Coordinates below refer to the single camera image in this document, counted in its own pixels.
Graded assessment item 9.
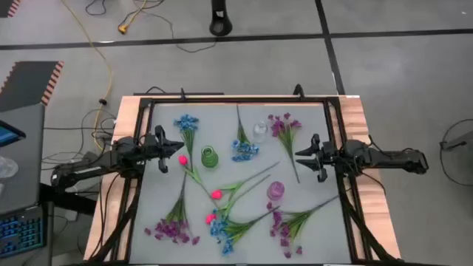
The green artificial flower stem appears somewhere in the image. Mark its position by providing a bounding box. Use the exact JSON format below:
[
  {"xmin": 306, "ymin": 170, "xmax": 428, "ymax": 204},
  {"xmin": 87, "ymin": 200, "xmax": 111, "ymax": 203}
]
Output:
[{"xmin": 205, "ymin": 174, "xmax": 272, "ymax": 225}]

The black orange-edged floor mat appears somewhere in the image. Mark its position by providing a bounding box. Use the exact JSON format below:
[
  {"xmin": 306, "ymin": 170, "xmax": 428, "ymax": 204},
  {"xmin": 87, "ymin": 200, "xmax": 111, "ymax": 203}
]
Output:
[
  {"xmin": 0, "ymin": 0, "xmax": 21, "ymax": 18},
  {"xmin": 0, "ymin": 61, "xmax": 65, "ymax": 114}
]

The black round stand base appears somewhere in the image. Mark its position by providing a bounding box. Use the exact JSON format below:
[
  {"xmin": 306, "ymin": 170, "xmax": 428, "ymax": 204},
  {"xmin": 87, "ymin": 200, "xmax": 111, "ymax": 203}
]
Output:
[{"xmin": 208, "ymin": 0, "xmax": 234, "ymax": 37}]

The black cable bundle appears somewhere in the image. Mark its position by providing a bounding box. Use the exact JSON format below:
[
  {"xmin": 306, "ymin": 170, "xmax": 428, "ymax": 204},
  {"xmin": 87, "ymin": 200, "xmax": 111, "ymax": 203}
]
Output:
[{"xmin": 42, "ymin": 106, "xmax": 119, "ymax": 167}]

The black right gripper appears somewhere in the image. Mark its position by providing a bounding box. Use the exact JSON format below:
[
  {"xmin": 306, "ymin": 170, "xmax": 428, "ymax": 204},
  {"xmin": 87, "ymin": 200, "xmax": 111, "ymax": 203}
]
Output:
[{"xmin": 294, "ymin": 133, "xmax": 336, "ymax": 183}]

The red-pink artificial tulip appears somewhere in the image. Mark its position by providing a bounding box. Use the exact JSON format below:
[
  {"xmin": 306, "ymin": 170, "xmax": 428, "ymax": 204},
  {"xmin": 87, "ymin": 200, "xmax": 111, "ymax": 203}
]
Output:
[
  {"xmin": 178, "ymin": 154, "xmax": 220, "ymax": 208},
  {"xmin": 211, "ymin": 160, "xmax": 281, "ymax": 201}
]

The black cable loop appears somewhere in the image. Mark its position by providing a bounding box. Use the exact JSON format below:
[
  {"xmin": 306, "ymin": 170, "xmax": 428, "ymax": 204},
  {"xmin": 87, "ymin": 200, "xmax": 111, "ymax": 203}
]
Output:
[{"xmin": 439, "ymin": 118, "xmax": 473, "ymax": 188}]

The black table frame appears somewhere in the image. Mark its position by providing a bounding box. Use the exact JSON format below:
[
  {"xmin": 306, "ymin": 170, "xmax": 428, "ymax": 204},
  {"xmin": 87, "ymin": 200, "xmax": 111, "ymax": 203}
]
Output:
[{"xmin": 86, "ymin": 94, "xmax": 407, "ymax": 266}]

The black computer keyboard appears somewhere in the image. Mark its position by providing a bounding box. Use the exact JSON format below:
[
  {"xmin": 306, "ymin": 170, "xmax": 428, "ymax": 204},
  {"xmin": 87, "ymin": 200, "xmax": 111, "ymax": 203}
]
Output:
[{"xmin": 0, "ymin": 205, "xmax": 44, "ymax": 259}]

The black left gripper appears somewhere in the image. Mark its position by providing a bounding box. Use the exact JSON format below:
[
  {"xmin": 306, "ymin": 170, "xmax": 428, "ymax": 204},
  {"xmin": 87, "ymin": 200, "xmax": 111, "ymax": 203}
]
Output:
[{"xmin": 142, "ymin": 124, "xmax": 185, "ymax": 174}]

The pink ribbed glass vase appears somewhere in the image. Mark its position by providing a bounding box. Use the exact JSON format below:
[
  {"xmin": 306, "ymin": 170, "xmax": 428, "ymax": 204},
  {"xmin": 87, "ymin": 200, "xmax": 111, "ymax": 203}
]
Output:
[{"xmin": 266, "ymin": 180, "xmax": 286, "ymax": 202}]

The blue artificial flower bunch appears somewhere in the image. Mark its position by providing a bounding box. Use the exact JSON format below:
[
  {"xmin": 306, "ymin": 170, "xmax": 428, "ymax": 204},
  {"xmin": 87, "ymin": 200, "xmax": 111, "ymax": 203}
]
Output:
[
  {"xmin": 172, "ymin": 113, "xmax": 200, "ymax": 174},
  {"xmin": 209, "ymin": 205, "xmax": 281, "ymax": 257},
  {"xmin": 231, "ymin": 103, "xmax": 260, "ymax": 163}
]

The yellow floor cable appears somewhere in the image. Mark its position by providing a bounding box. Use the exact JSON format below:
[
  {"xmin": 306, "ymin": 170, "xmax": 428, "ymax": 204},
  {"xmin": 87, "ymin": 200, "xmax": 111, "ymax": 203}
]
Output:
[{"xmin": 61, "ymin": 0, "xmax": 149, "ymax": 152}]

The tablet with blue screen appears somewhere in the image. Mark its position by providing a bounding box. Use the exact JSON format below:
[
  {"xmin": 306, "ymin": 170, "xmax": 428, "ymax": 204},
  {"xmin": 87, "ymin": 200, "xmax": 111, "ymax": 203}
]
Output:
[{"xmin": 0, "ymin": 120, "xmax": 27, "ymax": 148}]

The clear plastic container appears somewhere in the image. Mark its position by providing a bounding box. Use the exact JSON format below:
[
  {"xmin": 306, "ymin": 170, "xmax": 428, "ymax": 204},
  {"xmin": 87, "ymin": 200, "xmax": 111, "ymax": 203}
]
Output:
[{"xmin": 0, "ymin": 155, "xmax": 19, "ymax": 180}]

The black floor cable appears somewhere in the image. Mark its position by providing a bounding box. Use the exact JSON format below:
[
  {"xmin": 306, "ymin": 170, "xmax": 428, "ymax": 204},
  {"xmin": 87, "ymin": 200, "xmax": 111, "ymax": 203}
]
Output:
[
  {"xmin": 127, "ymin": 0, "xmax": 219, "ymax": 54},
  {"xmin": 84, "ymin": 0, "xmax": 109, "ymax": 16}
]

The grey stand foot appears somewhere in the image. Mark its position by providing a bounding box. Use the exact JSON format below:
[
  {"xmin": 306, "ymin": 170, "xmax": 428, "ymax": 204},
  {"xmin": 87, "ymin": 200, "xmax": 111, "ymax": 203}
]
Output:
[{"xmin": 440, "ymin": 129, "xmax": 473, "ymax": 151}]

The green glass vase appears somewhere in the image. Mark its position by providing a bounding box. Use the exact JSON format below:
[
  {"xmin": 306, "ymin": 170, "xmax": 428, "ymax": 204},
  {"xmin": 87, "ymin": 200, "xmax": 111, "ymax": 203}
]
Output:
[{"xmin": 200, "ymin": 145, "xmax": 220, "ymax": 169}]

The purple artificial flower bunch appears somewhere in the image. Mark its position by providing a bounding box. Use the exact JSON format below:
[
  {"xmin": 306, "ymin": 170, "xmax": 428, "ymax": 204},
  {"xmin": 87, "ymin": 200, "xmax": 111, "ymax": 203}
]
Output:
[
  {"xmin": 143, "ymin": 172, "xmax": 201, "ymax": 246},
  {"xmin": 265, "ymin": 194, "xmax": 340, "ymax": 259},
  {"xmin": 267, "ymin": 112, "xmax": 303, "ymax": 185}
]

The clear glass vase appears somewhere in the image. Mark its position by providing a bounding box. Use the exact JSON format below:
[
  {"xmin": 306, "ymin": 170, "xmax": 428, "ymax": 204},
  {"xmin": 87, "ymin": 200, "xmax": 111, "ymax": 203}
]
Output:
[{"xmin": 252, "ymin": 120, "xmax": 268, "ymax": 144}]

